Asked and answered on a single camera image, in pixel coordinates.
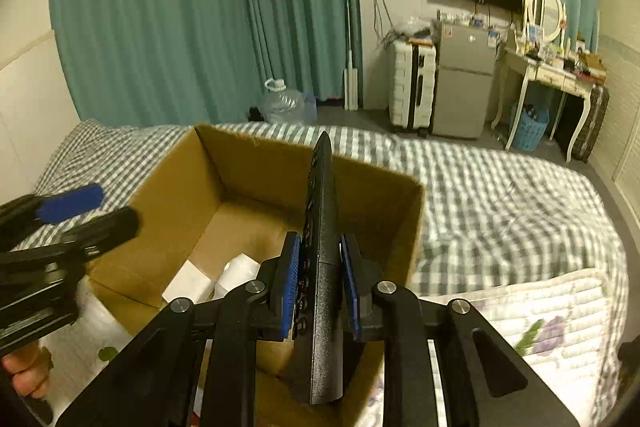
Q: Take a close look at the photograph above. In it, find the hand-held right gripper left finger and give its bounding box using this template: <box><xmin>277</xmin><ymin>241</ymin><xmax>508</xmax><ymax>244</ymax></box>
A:
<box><xmin>55</xmin><ymin>231</ymin><xmax>312</xmax><ymax>427</ymax></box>

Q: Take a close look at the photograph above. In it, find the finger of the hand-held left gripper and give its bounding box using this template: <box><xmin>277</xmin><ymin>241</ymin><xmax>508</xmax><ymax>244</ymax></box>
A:
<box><xmin>0</xmin><ymin>206</ymin><xmax>141</xmax><ymax>269</ymax></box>
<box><xmin>0</xmin><ymin>184</ymin><xmax>106</xmax><ymax>229</ymax></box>

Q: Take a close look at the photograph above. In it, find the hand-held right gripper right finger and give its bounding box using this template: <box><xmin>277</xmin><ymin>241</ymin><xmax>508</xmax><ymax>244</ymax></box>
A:
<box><xmin>339</xmin><ymin>233</ymin><xmax>582</xmax><ymax>427</ymax></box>

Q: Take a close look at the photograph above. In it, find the black remote control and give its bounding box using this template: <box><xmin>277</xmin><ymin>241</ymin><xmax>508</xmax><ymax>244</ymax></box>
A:
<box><xmin>291</xmin><ymin>131</ymin><xmax>352</xmax><ymax>406</ymax></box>

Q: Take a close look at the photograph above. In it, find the brown cardboard box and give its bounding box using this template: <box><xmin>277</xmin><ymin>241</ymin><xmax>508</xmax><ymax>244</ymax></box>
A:
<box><xmin>85</xmin><ymin>123</ymin><xmax>426</xmax><ymax>427</ymax></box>

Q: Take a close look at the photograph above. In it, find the person's left hand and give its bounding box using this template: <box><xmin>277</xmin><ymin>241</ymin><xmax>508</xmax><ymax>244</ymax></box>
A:
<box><xmin>0</xmin><ymin>341</ymin><xmax>54</xmax><ymax>401</ymax></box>

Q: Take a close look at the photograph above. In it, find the white paper roll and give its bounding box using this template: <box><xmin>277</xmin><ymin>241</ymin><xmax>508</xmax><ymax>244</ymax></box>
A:
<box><xmin>214</xmin><ymin>253</ymin><xmax>262</xmax><ymax>302</ymax></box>

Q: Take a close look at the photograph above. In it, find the white flat box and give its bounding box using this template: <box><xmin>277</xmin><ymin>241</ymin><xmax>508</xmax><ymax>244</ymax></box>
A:
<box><xmin>162</xmin><ymin>259</ymin><xmax>217</xmax><ymax>309</ymax></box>

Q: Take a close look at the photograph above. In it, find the grey checked bed sheet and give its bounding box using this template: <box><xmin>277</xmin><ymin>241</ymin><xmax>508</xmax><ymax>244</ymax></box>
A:
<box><xmin>10</xmin><ymin>119</ymin><xmax>629</xmax><ymax>299</ymax></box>

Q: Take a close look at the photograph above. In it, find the clear water jug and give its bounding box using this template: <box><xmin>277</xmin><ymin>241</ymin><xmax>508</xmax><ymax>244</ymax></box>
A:
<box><xmin>257</xmin><ymin>77</ymin><xmax>318</xmax><ymax>126</ymax></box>

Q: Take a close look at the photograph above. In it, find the white floral quilt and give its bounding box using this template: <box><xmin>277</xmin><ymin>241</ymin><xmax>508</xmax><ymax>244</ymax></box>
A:
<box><xmin>37</xmin><ymin>266</ymin><xmax>627</xmax><ymax>427</ymax></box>

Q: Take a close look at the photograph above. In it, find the white flat mop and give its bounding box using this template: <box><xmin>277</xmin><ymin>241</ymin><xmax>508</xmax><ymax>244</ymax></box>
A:
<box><xmin>342</xmin><ymin>0</ymin><xmax>360</xmax><ymax>110</ymax></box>

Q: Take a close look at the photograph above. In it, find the wide teal curtain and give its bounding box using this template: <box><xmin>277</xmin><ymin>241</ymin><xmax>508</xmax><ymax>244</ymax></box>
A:
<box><xmin>47</xmin><ymin>0</ymin><xmax>267</xmax><ymax>128</ymax></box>

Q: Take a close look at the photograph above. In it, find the white hard suitcase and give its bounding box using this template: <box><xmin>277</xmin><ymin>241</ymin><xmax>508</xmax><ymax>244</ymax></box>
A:
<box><xmin>388</xmin><ymin>37</ymin><xmax>437</xmax><ymax>134</ymax></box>

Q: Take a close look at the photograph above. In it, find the silver mini fridge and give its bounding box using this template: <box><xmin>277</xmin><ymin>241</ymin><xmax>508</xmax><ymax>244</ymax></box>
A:
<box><xmin>430</xmin><ymin>20</ymin><xmax>502</xmax><ymax>140</ymax></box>

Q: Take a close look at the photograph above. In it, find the blue plastic basket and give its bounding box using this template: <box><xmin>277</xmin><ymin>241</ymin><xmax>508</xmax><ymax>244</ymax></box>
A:
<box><xmin>509</xmin><ymin>102</ymin><xmax>551</xmax><ymax>153</ymax></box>

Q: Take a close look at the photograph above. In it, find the clear plastic bag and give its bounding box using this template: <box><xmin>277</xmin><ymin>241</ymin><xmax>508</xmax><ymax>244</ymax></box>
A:
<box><xmin>384</xmin><ymin>15</ymin><xmax>435</xmax><ymax>48</ymax></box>

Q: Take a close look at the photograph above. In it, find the white vanity table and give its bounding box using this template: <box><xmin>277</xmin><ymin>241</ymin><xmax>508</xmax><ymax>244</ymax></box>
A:
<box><xmin>490</xmin><ymin>46</ymin><xmax>609</xmax><ymax>164</ymax></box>

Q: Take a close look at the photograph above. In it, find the dark suitcase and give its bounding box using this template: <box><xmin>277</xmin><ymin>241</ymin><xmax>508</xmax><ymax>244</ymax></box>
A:
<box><xmin>570</xmin><ymin>84</ymin><xmax>611</xmax><ymax>164</ymax></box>

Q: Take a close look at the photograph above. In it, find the white oval mirror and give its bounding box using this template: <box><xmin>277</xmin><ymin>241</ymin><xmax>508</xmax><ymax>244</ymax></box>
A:
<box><xmin>522</xmin><ymin>0</ymin><xmax>569</xmax><ymax>46</ymax></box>

